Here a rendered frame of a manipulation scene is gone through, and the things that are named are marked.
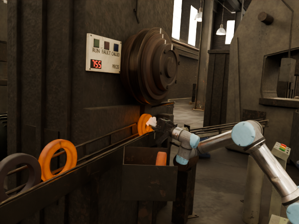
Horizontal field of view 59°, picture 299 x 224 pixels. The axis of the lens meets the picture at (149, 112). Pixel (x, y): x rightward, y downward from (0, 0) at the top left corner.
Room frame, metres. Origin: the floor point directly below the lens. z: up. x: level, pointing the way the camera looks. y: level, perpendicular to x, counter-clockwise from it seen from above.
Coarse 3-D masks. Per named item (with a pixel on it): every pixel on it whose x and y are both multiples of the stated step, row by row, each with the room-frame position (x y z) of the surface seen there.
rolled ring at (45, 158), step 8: (48, 144) 1.01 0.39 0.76; (56, 144) 1.01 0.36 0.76; (64, 144) 1.05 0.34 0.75; (72, 144) 1.09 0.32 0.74; (48, 152) 0.98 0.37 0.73; (72, 152) 1.09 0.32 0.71; (40, 160) 0.97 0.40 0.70; (48, 160) 0.98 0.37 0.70; (72, 160) 1.09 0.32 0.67; (48, 168) 0.98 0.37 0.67; (64, 168) 1.09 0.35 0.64; (48, 176) 0.98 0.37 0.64
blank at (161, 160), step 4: (160, 152) 1.02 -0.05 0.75; (164, 152) 1.03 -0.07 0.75; (160, 156) 0.99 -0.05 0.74; (164, 156) 0.99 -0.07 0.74; (156, 160) 0.98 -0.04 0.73; (160, 160) 0.98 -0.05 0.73; (164, 160) 0.98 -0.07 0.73; (156, 164) 0.97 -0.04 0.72; (160, 164) 0.97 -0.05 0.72; (164, 164) 0.97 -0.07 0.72
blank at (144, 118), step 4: (144, 116) 1.61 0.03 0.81; (148, 116) 1.65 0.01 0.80; (140, 120) 1.60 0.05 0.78; (144, 120) 1.60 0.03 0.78; (140, 124) 1.59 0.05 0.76; (144, 124) 1.60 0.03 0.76; (140, 128) 1.58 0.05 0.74; (144, 128) 1.60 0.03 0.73; (148, 128) 1.67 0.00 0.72; (140, 132) 1.59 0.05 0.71; (144, 132) 1.60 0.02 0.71
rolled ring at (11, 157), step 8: (8, 160) 0.85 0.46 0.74; (16, 160) 0.87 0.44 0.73; (24, 160) 0.90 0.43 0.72; (32, 160) 0.92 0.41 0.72; (0, 168) 0.82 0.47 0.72; (8, 168) 0.84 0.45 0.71; (32, 168) 0.93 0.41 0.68; (40, 168) 0.96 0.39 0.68; (0, 176) 0.82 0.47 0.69; (32, 176) 0.94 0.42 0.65; (40, 176) 0.96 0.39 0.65; (0, 184) 0.82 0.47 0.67; (32, 184) 0.93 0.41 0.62; (0, 192) 0.82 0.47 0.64; (0, 200) 0.82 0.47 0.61
